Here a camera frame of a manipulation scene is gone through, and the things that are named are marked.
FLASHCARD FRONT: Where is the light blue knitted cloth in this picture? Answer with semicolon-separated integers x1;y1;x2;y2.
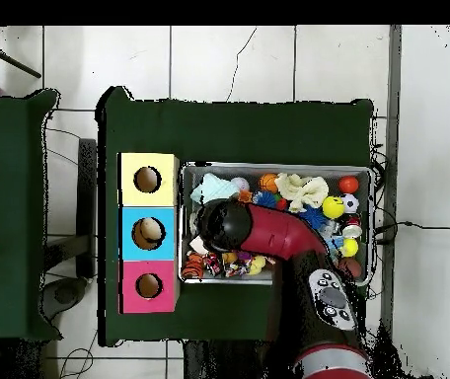
189;172;242;205

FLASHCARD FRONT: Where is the plain orange ball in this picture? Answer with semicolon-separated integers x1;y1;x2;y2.
337;175;360;195

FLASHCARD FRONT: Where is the small brown football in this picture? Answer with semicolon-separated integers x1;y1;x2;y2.
338;257;363;279

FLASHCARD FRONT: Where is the small soccer ball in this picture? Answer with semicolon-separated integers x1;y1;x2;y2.
340;192;360;214

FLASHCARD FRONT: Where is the black tripod leg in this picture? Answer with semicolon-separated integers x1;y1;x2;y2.
0;26;42;79

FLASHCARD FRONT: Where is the cream waffle cloth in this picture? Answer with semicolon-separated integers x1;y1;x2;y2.
273;172;330;214

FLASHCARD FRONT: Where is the shallow silver mesh bin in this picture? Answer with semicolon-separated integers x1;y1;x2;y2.
178;161;376;287

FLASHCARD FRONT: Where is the tiger plush toy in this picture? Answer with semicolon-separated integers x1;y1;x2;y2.
181;252;206;280

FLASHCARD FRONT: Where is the dark green table cloth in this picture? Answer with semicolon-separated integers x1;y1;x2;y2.
0;89;62;341
96;86;375;348

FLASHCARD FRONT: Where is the dark gray round base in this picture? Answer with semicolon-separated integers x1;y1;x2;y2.
42;277;88;321

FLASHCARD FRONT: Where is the black floor cable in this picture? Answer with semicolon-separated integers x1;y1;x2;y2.
374;220;450;235

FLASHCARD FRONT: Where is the wooden box with three holes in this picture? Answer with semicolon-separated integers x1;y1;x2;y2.
117;152;181;315

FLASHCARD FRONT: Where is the small orange basketball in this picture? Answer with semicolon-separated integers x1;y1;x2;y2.
259;172;280;194

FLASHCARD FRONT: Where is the black metal stand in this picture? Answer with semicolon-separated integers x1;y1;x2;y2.
42;137;98;279

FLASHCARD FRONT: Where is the yellow smiley ball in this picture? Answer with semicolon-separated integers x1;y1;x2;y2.
321;194;345;220

